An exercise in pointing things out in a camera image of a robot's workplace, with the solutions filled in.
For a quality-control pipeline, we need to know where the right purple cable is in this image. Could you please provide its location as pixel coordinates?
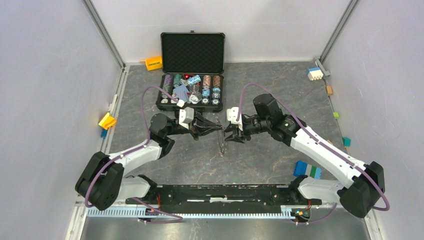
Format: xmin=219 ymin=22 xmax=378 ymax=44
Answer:
xmin=235 ymin=82 xmax=391 ymax=226

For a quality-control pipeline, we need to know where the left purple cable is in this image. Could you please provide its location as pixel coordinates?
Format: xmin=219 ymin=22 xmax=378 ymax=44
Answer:
xmin=84 ymin=85 xmax=186 ymax=225

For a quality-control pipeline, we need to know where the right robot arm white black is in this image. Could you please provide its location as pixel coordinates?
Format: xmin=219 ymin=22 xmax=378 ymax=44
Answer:
xmin=225 ymin=93 xmax=385 ymax=218

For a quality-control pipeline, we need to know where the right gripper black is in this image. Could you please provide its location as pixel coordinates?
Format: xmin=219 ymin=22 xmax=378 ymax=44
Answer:
xmin=224 ymin=116 xmax=271 ymax=144

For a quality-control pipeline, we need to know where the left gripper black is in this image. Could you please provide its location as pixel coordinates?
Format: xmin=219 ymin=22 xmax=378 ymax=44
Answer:
xmin=165 ymin=111 xmax=222 ymax=141

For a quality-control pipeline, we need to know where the small blue block left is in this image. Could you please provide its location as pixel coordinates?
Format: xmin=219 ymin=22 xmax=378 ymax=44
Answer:
xmin=100 ymin=129 xmax=108 ymax=139

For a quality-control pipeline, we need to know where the black poker chip case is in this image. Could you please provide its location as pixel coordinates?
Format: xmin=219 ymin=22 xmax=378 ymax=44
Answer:
xmin=156 ymin=31 xmax=226 ymax=113

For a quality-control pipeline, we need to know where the purple cable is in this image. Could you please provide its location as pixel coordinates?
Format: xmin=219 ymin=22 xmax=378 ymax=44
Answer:
xmin=84 ymin=85 xmax=186 ymax=225
xmin=235 ymin=82 xmax=391 ymax=226

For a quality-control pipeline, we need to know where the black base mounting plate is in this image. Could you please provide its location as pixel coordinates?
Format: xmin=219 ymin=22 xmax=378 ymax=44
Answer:
xmin=142 ymin=184 xmax=322 ymax=214

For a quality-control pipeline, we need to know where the yellow orange block left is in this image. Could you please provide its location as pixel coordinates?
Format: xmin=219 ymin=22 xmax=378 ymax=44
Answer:
xmin=98 ymin=112 xmax=117 ymax=130

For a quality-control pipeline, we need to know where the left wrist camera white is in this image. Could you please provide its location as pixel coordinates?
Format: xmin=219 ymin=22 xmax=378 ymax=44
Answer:
xmin=176 ymin=99 xmax=195 ymax=130

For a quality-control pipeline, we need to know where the yellow box at back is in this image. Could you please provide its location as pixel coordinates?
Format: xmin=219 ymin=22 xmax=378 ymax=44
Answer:
xmin=144 ymin=56 xmax=163 ymax=71

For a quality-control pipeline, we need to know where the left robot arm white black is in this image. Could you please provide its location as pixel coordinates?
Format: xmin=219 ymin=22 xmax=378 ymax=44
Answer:
xmin=75 ymin=112 xmax=223 ymax=211

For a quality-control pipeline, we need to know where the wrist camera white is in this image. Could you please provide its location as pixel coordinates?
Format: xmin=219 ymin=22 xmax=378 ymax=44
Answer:
xmin=226 ymin=107 xmax=243 ymax=131
xmin=176 ymin=99 xmax=195 ymax=130

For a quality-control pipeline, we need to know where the blue white toy brick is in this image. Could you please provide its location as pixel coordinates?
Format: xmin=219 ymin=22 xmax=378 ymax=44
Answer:
xmin=307 ymin=67 xmax=324 ymax=81

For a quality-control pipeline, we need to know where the orange wooden cube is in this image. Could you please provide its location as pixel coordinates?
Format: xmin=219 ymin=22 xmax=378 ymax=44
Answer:
xmin=326 ymin=85 xmax=333 ymax=96

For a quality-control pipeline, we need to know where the teal small cube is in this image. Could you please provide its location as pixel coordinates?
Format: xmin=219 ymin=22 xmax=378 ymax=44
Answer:
xmin=342 ymin=136 xmax=351 ymax=148

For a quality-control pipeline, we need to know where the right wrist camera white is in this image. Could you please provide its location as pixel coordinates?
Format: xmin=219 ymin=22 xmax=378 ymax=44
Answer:
xmin=226 ymin=107 xmax=243 ymax=131

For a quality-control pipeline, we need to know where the blue playing card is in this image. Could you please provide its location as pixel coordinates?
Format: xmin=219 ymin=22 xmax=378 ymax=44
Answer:
xmin=173 ymin=85 xmax=191 ymax=103

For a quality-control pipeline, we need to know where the blue green toy brick stack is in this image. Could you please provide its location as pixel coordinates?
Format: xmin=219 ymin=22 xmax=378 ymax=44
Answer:
xmin=293 ymin=160 xmax=322 ymax=180

